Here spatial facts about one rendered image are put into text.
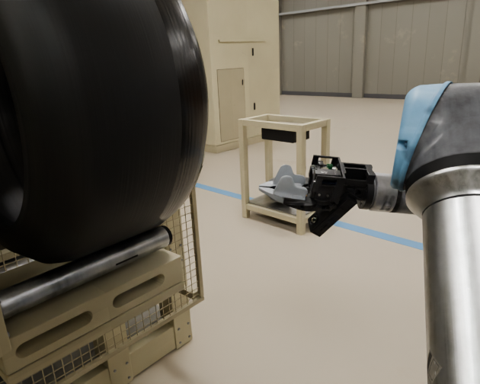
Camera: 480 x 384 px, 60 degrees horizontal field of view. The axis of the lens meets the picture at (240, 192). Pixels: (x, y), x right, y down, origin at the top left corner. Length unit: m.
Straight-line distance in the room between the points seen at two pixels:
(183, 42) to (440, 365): 0.55
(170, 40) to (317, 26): 12.41
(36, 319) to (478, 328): 0.63
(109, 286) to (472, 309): 0.61
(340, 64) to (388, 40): 1.49
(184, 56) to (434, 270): 0.47
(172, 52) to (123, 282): 0.42
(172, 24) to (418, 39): 11.05
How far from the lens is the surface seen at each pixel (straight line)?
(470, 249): 0.40
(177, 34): 0.69
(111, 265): 0.81
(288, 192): 0.79
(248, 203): 3.33
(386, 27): 11.98
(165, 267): 0.86
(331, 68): 12.75
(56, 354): 0.80
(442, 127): 0.45
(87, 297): 0.80
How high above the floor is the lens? 1.26
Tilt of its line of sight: 18 degrees down
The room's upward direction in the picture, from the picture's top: 3 degrees counter-clockwise
